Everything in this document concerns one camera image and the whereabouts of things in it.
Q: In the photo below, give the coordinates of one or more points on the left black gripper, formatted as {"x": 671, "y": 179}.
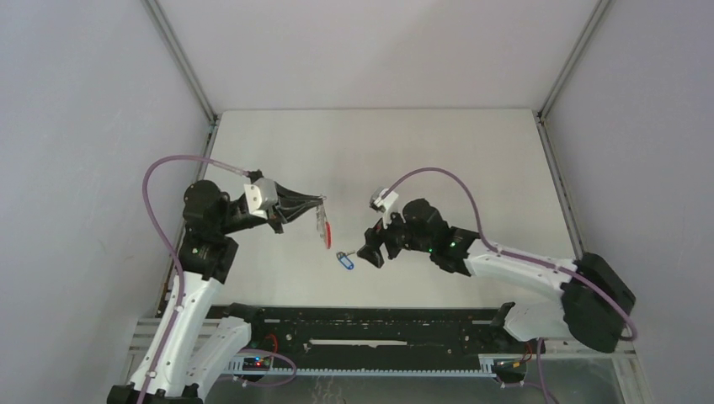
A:
{"x": 291, "y": 204}

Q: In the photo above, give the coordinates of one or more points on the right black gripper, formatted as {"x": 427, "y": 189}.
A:
{"x": 375, "y": 237}

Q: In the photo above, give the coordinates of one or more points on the metal key holder red handle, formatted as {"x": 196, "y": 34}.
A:
{"x": 323, "y": 226}

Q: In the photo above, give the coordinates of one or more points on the blue key tag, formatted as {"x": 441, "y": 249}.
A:
{"x": 344, "y": 258}

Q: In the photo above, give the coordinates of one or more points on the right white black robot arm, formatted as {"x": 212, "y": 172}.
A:
{"x": 583, "y": 298}

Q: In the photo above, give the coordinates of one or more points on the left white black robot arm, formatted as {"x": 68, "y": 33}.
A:
{"x": 174, "y": 370}

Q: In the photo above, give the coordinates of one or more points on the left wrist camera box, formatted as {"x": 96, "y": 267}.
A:
{"x": 261, "y": 196}

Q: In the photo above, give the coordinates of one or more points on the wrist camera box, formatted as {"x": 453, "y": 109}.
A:
{"x": 384, "y": 201}
{"x": 261, "y": 196}

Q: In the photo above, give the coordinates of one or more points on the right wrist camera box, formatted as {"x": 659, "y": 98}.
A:
{"x": 384, "y": 201}

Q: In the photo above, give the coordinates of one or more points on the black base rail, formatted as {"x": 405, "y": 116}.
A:
{"x": 396, "y": 338}

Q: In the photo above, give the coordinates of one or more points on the grey slotted cable duct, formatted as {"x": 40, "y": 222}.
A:
{"x": 241, "y": 366}

